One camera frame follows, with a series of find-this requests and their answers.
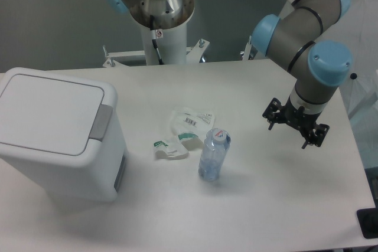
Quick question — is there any crumpled white plastic wrapper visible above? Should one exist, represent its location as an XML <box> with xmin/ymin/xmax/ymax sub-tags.
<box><xmin>153</xmin><ymin>107</ymin><xmax>216</xmax><ymax>161</ymax></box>

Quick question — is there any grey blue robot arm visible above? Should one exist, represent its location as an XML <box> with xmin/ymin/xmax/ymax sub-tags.
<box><xmin>107</xmin><ymin>0</ymin><xmax>353</xmax><ymax>146</ymax></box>

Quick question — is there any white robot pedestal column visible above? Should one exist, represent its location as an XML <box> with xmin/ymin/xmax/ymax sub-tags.
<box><xmin>128</xmin><ymin>0</ymin><xmax>195</xmax><ymax>66</ymax></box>

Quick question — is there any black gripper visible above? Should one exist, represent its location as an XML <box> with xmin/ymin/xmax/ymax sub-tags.
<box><xmin>262</xmin><ymin>97</ymin><xmax>330</xmax><ymax>149</ymax></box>

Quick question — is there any black device at table edge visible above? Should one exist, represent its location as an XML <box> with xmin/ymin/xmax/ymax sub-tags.
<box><xmin>356</xmin><ymin>208</ymin><xmax>377</xmax><ymax>239</ymax></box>

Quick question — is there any white push-lid trash can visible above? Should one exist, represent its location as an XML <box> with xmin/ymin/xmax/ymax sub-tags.
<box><xmin>1</xmin><ymin>67</ymin><xmax>126</xmax><ymax>202</ymax></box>

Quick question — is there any white Superior umbrella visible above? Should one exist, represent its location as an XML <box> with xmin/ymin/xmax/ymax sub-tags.
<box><xmin>318</xmin><ymin>0</ymin><xmax>377</xmax><ymax>114</ymax></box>

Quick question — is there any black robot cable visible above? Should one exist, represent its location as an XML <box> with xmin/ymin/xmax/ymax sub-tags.
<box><xmin>149</xmin><ymin>14</ymin><xmax>164</xmax><ymax>66</ymax></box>

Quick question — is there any clear plastic water bottle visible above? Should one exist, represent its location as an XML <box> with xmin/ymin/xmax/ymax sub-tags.
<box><xmin>198</xmin><ymin>128</ymin><xmax>231</xmax><ymax>181</ymax></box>

